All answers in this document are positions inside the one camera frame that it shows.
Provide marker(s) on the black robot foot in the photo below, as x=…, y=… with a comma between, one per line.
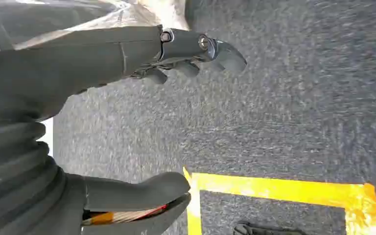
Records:
x=262, y=229

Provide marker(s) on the dark grey robot body panel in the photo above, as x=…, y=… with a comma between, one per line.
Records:
x=29, y=19

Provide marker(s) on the short yellow floor tape strip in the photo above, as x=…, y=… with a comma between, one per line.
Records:
x=361, y=217
x=194, y=211

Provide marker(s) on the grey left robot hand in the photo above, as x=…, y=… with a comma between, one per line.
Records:
x=77, y=61

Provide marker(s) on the long yellow floor tape strip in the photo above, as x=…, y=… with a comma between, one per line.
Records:
x=272, y=189

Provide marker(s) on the ribbed grey left arm sleeve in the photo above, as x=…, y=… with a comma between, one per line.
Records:
x=13, y=178

